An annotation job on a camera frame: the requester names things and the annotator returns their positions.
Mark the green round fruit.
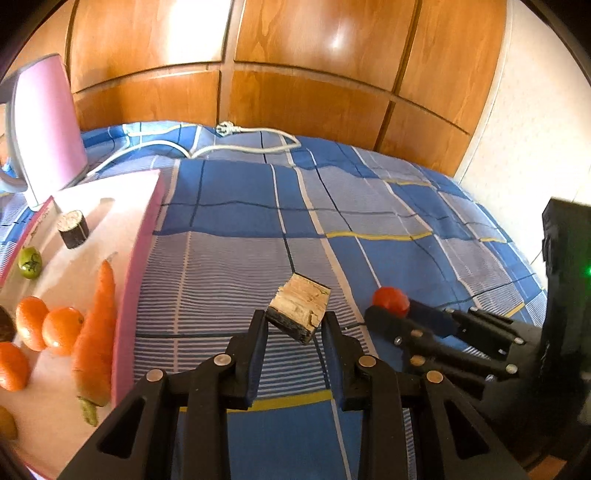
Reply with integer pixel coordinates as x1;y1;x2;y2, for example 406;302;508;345
18;246;43;280

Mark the small beige round fruit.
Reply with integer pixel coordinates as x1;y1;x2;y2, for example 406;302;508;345
0;406;18;441

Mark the wooden wardrobe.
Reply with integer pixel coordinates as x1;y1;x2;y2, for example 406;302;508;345
1;1;509;175

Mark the orange tangerine back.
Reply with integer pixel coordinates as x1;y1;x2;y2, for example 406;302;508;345
0;342;31;392

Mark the pink electric kettle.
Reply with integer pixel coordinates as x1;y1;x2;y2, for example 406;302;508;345
1;53;88;211

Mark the blue plaid bedsheet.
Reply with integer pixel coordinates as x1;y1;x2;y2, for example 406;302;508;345
81;122;546;479

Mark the orange tangerine front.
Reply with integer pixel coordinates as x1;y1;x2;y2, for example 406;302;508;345
42;307;84;356

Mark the red tomato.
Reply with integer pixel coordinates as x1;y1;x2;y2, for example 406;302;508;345
372;286;411;318

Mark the white power cord with plug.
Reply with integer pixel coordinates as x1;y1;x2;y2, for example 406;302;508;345
85;120;304;179

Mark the dark avocado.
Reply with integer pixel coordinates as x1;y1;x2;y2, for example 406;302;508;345
0;307;16;342

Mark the orange tangerine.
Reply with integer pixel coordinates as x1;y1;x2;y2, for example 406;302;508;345
0;342;31;392
42;307;84;356
15;296;49;352

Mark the small dark cube piece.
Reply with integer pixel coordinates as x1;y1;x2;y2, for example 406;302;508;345
266;273;331;345

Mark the dark round cylinder piece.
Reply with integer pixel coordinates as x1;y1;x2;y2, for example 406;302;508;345
56;210;89;249

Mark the pink rimmed white tray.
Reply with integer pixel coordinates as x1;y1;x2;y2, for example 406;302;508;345
1;170;165;479

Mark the orange carrot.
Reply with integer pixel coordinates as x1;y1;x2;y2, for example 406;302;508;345
72;260;117;427

